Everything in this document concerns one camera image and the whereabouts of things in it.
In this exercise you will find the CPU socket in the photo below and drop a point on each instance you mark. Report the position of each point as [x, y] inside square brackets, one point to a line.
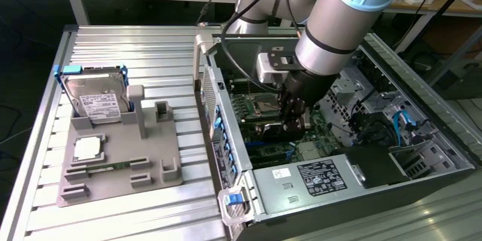
[264, 105]

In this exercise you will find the silver chipset heatsink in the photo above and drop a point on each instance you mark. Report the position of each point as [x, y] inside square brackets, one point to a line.
[308, 150]

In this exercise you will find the green RAM stick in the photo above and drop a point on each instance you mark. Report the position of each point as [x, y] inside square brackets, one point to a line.
[108, 166]

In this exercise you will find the hard disk in blue caddy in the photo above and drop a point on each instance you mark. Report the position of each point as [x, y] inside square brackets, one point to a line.
[97, 97]

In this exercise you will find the grey power supply unit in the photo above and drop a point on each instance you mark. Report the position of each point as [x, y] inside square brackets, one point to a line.
[278, 184]

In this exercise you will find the grey parts rack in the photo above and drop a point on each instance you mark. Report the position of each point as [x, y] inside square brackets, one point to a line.
[149, 150]

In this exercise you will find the clear latch with blue tab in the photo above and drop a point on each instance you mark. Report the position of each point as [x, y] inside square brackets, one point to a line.
[234, 210]

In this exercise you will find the open black PC case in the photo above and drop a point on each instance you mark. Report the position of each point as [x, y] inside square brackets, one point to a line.
[338, 212]

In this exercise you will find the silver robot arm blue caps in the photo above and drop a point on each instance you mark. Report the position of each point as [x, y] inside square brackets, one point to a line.
[338, 12]

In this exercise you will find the silver drive cage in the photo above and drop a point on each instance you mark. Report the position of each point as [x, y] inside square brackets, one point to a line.
[350, 91]

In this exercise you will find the black RAM slot bank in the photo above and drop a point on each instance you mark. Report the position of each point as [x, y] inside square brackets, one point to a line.
[240, 86]
[250, 122]

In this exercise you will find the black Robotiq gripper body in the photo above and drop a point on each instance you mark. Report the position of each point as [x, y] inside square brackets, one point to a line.
[308, 85]

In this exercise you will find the green motherboard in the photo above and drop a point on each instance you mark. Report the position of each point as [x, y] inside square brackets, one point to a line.
[319, 136]

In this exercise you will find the silver CPU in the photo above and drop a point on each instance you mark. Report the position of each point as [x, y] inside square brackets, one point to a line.
[88, 149]

